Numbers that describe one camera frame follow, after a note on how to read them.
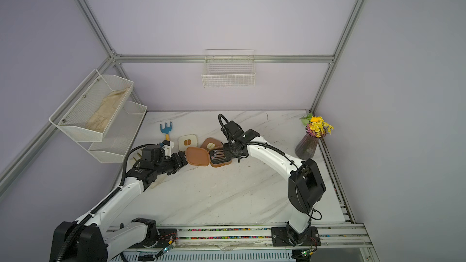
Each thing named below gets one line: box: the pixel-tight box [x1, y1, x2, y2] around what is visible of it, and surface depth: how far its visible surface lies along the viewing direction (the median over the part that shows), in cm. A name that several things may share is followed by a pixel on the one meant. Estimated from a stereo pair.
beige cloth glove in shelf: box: [84, 87, 130, 133], surface depth 81 cm
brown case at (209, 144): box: [200, 137, 224, 155], surface depth 105 cm
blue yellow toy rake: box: [159, 121, 173, 141], surface depth 112 cm
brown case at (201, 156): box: [185, 146, 233, 168], surface depth 84 cm
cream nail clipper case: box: [177, 134, 198, 152], surface depth 105 cm
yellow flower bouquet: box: [299, 112, 335, 138], surface depth 84 cm
